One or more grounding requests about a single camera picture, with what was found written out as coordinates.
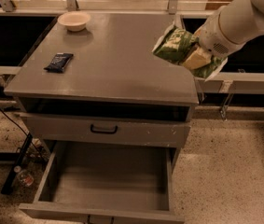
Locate black metal stand leg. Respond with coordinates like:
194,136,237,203
1,133,33,195

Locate closed grey upper drawer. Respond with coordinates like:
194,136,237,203
21,113,190,147

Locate green jalapeno chip bag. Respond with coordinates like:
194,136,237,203
152,23,228,81

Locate clear plastic bottle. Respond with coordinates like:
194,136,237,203
13,165,35,187

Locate black cable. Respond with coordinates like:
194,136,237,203
0,97,47,163

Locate cream ceramic bowl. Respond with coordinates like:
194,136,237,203
58,11,90,32

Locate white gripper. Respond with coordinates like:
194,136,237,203
182,6,244,70

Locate dark blue snack packet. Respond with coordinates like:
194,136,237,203
45,53,74,73

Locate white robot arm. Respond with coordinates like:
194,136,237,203
182,0,264,70

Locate grey drawer cabinet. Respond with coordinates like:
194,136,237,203
3,12,200,224

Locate black drawer handle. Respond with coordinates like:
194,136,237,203
90,124,118,134

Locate open grey lower drawer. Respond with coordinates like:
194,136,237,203
20,142,184,224

